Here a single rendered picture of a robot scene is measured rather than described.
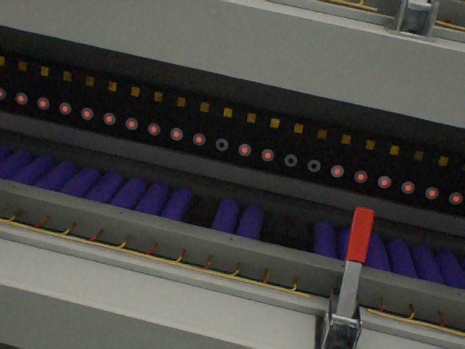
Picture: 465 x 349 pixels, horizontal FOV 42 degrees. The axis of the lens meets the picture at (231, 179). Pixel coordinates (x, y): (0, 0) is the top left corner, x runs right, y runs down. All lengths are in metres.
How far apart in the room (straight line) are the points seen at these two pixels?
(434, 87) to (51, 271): 0.27
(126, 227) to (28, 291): 0.09
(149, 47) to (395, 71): 0.15
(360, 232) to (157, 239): 0.14
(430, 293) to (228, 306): 0.14
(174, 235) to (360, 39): 0.18
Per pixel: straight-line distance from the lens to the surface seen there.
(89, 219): 0.45
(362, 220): 0.40
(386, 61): 0.39
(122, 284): 0.42
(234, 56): 0.39
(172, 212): 0.48
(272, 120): 0.52
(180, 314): 0.40
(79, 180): 0.51
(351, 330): 0.41
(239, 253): 0.44
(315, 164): 0.53
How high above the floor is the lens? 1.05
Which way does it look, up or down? 1 degrees down
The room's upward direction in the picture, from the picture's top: 13 degrees clockwise
